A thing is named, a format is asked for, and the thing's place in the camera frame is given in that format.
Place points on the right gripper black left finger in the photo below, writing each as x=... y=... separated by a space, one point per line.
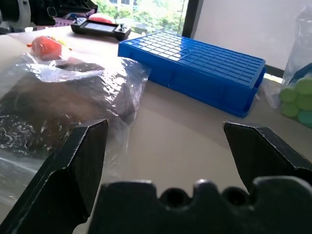
x=61 y=175

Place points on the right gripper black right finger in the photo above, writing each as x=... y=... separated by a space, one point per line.
x=263 y=151

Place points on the dark item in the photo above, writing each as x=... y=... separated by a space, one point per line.
x=48 y=104

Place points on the clear plastic bag dark contents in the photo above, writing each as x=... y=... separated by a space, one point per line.
x=131 y=70

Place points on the bag of pastel round discs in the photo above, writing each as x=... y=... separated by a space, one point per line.
x=299 y=97

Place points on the blue plastic bin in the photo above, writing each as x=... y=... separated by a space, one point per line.
x=195 y=65

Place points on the orange toy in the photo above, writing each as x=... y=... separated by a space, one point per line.
x=46 y=47

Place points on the black handheld controller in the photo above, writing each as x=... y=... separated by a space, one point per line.
x=100 y=28

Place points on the red and white object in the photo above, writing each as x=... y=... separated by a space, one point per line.
x=101 y=17

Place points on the black angular equipment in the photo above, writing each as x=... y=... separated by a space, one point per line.
x=61 y=9

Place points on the grey rounded machine part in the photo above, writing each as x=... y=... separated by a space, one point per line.
x=14 y=12

